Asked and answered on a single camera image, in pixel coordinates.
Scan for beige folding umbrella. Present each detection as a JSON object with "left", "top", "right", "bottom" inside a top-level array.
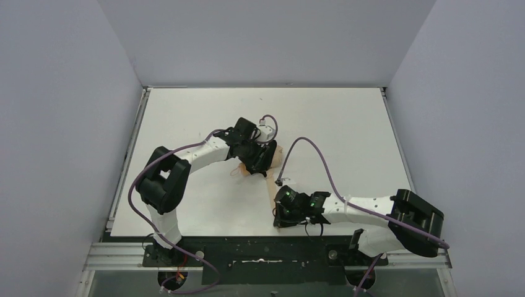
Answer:
[{"left": 230, "top": 145, "right": 284, "bottom": 210}]

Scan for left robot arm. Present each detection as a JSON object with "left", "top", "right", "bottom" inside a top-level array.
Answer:
[{"left": 128, "top": 114, "right": 279, "bottom": 250}]

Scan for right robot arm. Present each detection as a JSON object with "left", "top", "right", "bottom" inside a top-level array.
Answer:
[{"left": 274, "top": 186, "right": 448, "bottom": 257}]

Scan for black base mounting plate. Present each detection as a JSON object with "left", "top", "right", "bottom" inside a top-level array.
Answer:
[{"left": 142, "top": 236, "right": 373, "bottom": 285}]

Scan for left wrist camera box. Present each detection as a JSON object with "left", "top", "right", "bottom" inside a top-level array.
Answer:
[{"left": 256, "top": 126, "right": 276, "bottom": 143}]

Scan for aluminium frame rail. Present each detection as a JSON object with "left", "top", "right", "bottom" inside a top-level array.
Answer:
[{"left": 76, "top": 236, "right": 457, "bottom": 296}]

